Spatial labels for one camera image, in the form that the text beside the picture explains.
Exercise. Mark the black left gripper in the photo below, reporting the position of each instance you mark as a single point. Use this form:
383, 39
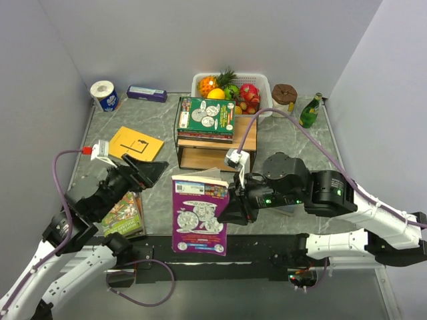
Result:
139, 174

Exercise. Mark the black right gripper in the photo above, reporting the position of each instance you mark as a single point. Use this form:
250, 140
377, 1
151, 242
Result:
234, 211

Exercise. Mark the purple back-cover Treehouse book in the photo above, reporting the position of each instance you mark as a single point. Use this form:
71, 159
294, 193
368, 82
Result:
198, 200

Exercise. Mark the green 65-Storey Treehouse book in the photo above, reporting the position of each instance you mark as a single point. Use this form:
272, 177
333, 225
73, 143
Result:
124, 218

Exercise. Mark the Little Women floral book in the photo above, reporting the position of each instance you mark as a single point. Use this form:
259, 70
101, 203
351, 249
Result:
206, 139

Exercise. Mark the red 13-Storey Treehouse book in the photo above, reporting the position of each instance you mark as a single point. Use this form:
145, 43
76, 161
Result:
197, 135

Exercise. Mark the green back-cover Treehouse book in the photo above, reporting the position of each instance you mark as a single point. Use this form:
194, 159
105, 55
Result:
206, 116

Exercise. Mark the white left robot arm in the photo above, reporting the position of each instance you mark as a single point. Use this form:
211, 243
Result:
42, 290

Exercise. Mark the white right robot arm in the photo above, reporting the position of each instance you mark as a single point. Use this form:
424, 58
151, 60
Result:
391, 237

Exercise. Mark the brown book under green one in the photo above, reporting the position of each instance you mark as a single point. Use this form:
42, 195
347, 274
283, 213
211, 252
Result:
138, 201

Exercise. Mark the yellow thin book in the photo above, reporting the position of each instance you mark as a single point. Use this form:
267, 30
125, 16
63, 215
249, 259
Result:
138, 145

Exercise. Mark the blue 1984 book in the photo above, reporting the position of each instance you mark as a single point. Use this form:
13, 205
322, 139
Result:
289, 210

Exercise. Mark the purple rectangular box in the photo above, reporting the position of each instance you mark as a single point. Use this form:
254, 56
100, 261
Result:
148, 94

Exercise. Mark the yellow toy lemon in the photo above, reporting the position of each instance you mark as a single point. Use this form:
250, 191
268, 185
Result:
238, 110

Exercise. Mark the toilet paper roll blue wrap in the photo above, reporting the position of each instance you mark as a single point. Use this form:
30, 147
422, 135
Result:
105, 95

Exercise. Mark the yellow orange toy fruit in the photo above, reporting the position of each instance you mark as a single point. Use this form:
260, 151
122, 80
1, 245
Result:
216, 93

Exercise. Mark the orange toy pineapple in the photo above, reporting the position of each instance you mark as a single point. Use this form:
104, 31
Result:
212, 82

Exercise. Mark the pink toy dragon fruit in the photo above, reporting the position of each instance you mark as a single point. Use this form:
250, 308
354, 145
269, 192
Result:
249, 96

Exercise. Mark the green toy apple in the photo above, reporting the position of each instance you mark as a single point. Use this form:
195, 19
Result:
231, 92

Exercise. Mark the green glass bottle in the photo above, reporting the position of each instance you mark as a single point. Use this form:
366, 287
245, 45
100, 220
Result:
310, 112

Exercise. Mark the white jar brown lid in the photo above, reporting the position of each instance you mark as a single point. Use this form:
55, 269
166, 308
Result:
284, 98

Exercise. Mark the black wire wooden shelf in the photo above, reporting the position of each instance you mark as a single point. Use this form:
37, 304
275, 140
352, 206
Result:
205, 155

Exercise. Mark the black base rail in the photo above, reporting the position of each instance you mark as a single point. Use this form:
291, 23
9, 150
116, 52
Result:
247, 257

